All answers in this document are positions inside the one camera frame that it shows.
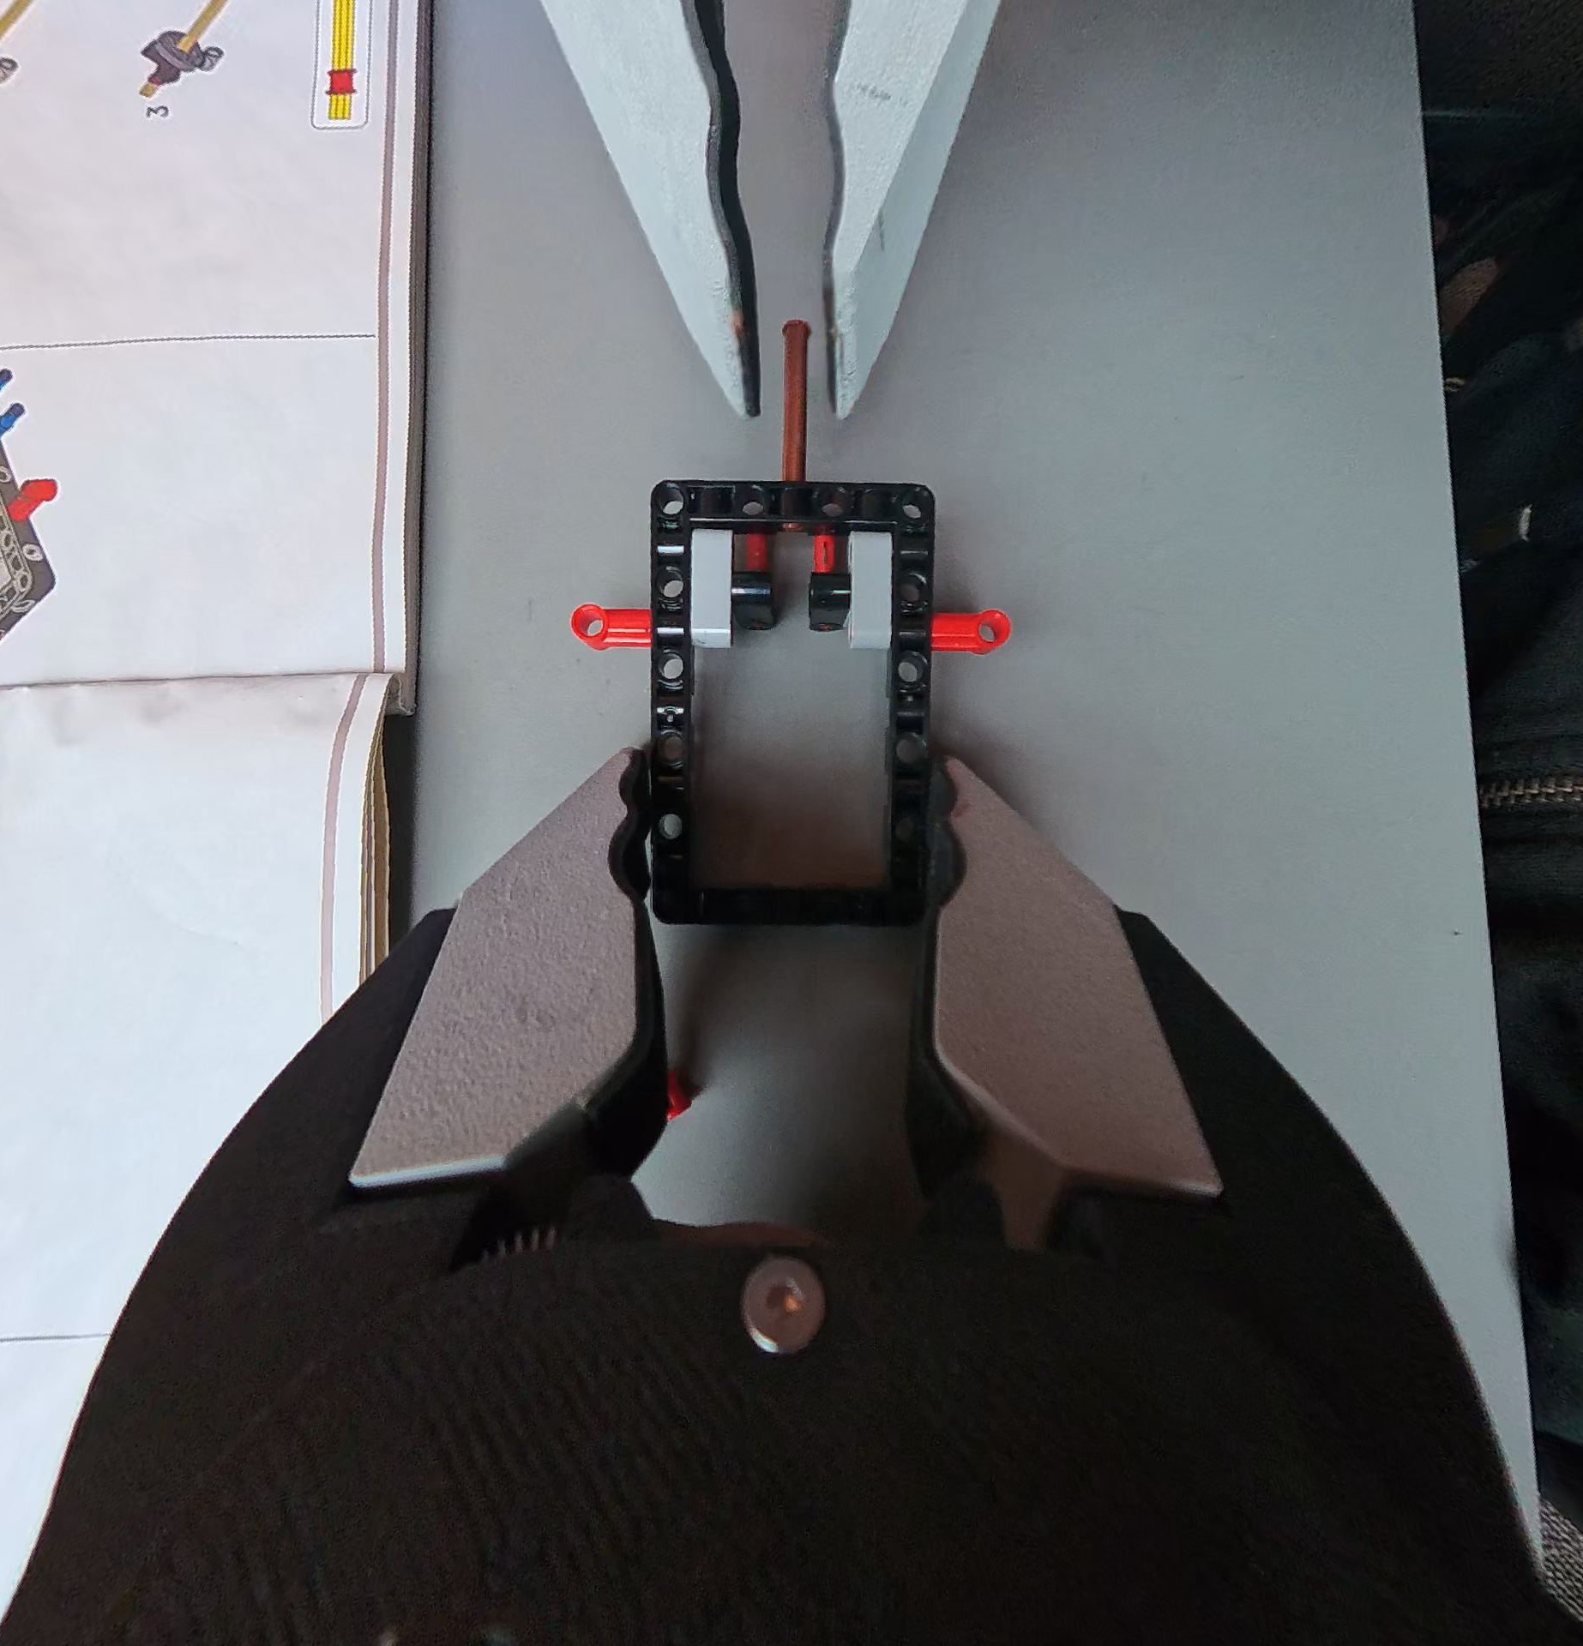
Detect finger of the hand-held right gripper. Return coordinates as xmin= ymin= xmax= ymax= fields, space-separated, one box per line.
xmin=817 ymin=0 xmax=1006 ymax=424
xmin=540 ymin=0 xmax=761 ymax=421

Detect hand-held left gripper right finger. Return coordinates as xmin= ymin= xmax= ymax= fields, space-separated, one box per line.
xmin=912 ymin=756 xmax=1228 ymax=1248

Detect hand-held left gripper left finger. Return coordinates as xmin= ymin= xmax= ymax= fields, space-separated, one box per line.
xmin=347 ymin=749 xmax=670 ymax=1192

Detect lego instruction booklet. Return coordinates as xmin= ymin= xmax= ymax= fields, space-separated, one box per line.
xmin=0 ymin=0 xmax=434 ymax=1635

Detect black lego frame assembly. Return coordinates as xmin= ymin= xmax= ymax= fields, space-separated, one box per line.
xmin=570 ymin=479 xmax=1012 ymax=930

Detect brown lego axle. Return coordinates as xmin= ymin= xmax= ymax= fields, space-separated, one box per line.
xmin=781 ymin=319 xmax=817 ymax=532

